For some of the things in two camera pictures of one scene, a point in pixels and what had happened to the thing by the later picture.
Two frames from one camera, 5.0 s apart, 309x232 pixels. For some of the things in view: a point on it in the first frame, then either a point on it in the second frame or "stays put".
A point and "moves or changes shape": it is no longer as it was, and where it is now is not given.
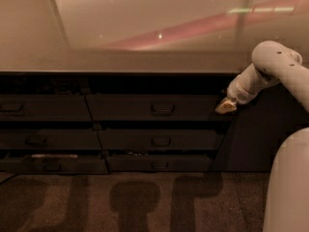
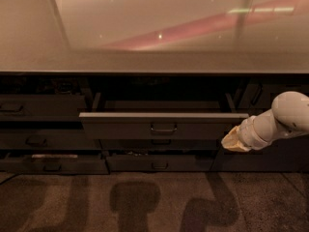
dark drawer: [158, 162] stays put
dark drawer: [52, 164] stays put
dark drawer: [43, 107] stays put
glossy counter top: [147, 29] stays put
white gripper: [238, 95] -> [245, 135]
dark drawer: [155, 107] moves or changes shape
